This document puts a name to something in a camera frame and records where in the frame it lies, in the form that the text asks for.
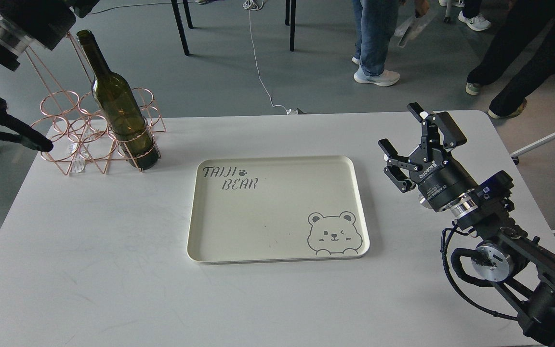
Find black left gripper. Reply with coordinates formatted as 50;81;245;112
0;0;99;50

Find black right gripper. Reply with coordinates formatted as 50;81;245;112
378;103;476;212

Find dark green wine bottle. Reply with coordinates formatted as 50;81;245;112
76;29;159;171

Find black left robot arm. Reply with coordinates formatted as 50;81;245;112
0;0;97;152

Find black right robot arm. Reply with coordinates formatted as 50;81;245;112
378;103;555;347

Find black table legs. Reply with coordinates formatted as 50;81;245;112
171;0;297;56

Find person in blue jeans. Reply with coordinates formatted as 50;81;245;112
352;0;405;87

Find cream bear tray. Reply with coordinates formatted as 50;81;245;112
187;155;370;264

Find person in black trousers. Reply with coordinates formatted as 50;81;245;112
439;0;555;120

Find rose gold wire rack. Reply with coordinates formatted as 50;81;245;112
40;34;166;175

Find white floor cable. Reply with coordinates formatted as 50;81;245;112
242;0;298;115

